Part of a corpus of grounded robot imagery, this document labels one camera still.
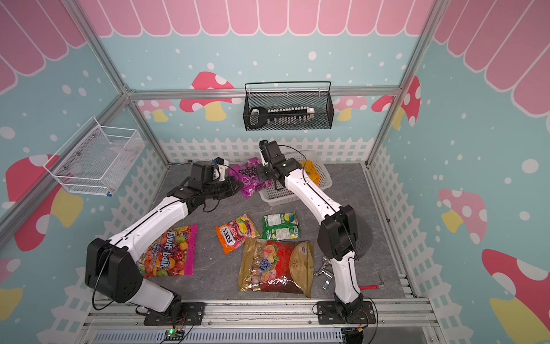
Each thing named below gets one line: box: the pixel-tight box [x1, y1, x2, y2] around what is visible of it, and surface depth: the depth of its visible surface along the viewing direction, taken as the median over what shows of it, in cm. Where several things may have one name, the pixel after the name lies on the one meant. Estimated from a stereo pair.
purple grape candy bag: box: [227, 157, 270, 199], surface depth 87 cm
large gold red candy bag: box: [237, 237, 315, 299], surface depth 83 cm
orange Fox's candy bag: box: [214, 213, 260, 255], surface depth 94 cm
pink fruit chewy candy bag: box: [136, 223, 198, 279], surface depth 87 cm
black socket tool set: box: [249, 106, 316, 129], surface depth 91 cm
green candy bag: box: [262, 211, 301, 241], surface depth 96 cm
